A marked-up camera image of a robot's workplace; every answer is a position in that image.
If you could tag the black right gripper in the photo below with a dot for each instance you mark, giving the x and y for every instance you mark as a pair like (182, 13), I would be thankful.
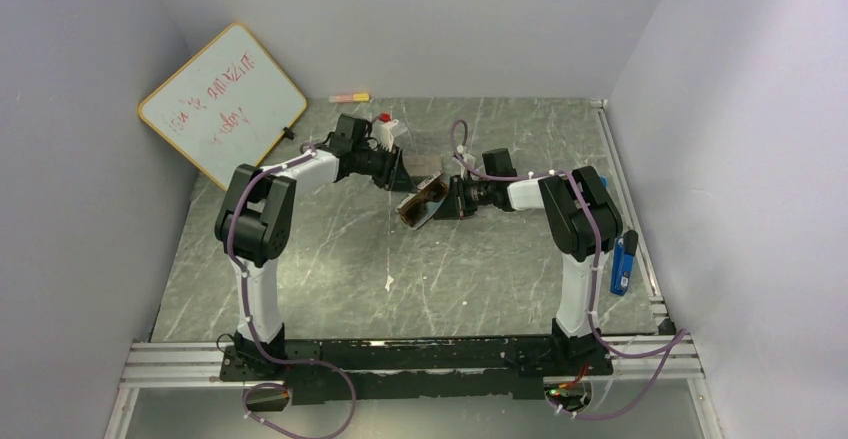
(456, 204)

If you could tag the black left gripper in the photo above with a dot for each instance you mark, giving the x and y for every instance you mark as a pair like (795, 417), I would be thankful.
(395, 175)

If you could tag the brown sunglasses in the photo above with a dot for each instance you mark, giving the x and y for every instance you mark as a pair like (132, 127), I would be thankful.
(416, 209)

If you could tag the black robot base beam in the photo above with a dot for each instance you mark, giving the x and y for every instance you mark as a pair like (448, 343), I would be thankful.
(317, 371)

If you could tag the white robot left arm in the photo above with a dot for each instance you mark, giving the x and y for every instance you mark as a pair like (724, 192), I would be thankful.
(255, 218)

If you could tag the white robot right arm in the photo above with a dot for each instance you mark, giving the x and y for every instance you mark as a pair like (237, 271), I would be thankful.
(583, 222)

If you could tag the pink yellow marker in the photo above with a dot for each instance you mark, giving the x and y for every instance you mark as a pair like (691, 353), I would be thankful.
(350, 98)

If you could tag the yellow framed whiteboard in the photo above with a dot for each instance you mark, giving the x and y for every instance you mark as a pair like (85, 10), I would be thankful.
(230, 104)

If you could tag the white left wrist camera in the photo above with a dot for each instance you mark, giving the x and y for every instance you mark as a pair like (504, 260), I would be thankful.
(387, 130)

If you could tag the aluminium frame rail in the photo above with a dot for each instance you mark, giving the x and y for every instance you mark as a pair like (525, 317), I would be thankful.
(196, 365)

